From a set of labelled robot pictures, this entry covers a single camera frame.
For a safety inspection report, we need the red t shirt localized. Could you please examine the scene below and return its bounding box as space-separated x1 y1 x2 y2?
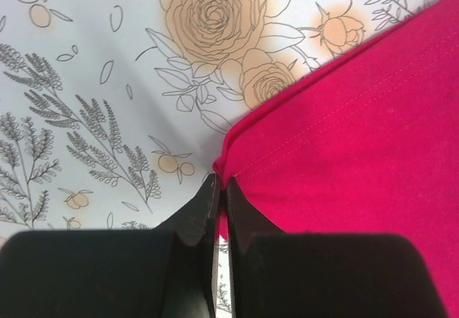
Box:
214 0 458 317

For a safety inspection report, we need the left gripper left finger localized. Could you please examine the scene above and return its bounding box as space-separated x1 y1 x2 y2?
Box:
1 174 221 317

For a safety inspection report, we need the floral table mat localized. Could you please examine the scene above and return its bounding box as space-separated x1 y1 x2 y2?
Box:
1 0 441 317

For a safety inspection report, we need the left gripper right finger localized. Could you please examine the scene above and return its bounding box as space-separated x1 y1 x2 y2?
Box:
226 179 447 317

